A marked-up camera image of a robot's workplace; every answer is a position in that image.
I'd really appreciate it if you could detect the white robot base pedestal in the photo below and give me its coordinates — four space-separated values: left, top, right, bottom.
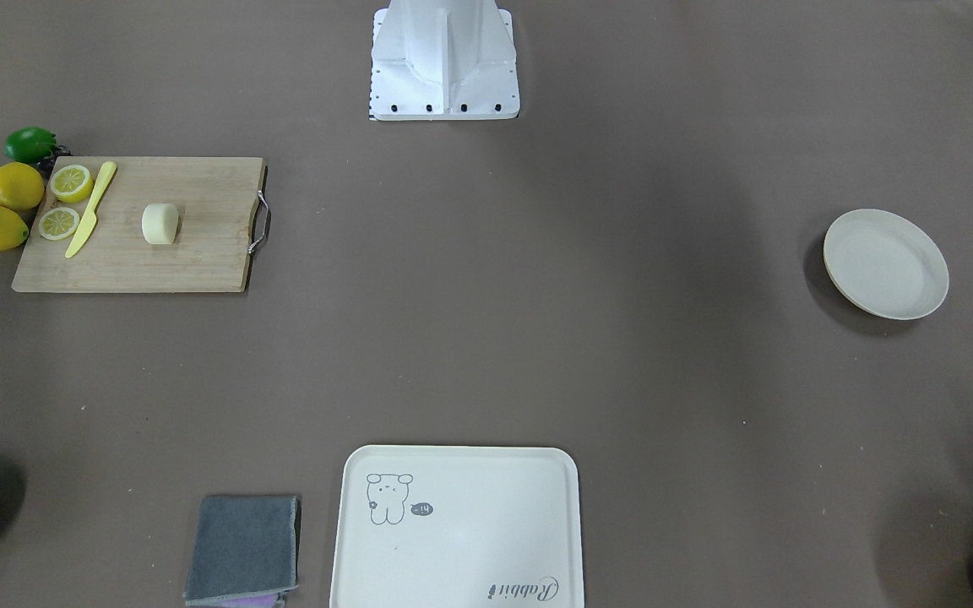
368 1 520 121

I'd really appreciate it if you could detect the upper lemon half slice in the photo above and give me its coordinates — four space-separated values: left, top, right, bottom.
49 163 95 204

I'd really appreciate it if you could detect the lower lemon half slice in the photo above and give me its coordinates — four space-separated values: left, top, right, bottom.
35 205 81 242

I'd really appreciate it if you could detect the yellow plastic knife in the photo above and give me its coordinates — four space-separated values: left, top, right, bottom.
65 161 118 258

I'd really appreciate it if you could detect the round cream plate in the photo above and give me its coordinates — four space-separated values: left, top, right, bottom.
822 209 950 322

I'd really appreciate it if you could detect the lemon half slice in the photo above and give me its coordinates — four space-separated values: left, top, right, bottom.
35 205 81 242
49 163 95 204

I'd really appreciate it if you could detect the green lime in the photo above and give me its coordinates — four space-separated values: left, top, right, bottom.
3 127 58 165

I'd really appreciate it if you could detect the folded grey cloth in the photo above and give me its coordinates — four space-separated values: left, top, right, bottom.
184 494 300 607

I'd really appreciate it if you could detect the upper whole yellow lemon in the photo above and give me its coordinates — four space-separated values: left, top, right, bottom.
0 162 44 211

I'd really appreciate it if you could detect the cream rabbit serving tray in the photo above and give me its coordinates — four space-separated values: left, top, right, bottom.
329 445 584 607

